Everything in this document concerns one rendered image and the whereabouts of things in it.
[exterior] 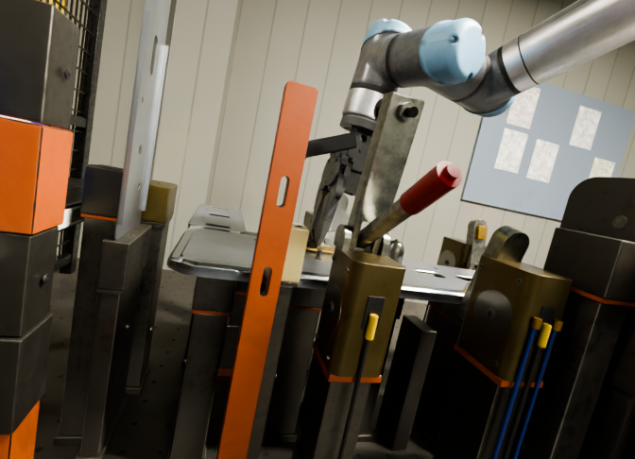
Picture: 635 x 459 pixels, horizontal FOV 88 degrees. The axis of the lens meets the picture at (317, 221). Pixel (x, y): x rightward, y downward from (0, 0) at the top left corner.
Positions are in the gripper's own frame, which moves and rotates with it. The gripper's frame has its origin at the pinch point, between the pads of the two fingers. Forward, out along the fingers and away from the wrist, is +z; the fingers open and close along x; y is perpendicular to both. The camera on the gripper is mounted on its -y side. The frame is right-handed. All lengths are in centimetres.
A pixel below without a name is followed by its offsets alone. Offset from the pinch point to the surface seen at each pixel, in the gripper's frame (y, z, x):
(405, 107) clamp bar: -2.4, -17.3, -23.0
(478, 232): 38.6, -9.0, 7.6
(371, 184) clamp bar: -2.4, -9.6, -21.1
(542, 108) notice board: 190, -116, 154
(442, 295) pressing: 15.2, 1.1, -15.5
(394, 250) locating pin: 11.5, -1.9, -6.3
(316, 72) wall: 21, -80, 169
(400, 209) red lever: -1.8, -8.0, -26.8
